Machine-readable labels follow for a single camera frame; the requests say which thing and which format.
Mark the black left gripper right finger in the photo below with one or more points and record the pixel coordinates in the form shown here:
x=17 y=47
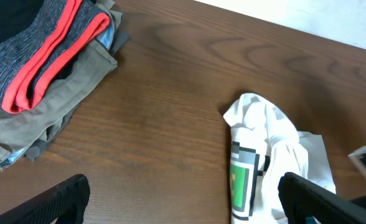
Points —
x=305 y=202

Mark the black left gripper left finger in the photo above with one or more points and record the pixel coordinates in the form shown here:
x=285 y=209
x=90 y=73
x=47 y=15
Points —
x=63 y=203

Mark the white printed t-shirt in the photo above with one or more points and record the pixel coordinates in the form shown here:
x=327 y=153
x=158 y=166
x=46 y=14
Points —
x=266 y=145

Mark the grey shorts with red trim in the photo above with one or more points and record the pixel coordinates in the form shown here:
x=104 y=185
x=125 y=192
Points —
x=45 y=50

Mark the folded black garment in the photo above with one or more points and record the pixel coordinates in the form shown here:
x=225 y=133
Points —
x=16 y=15

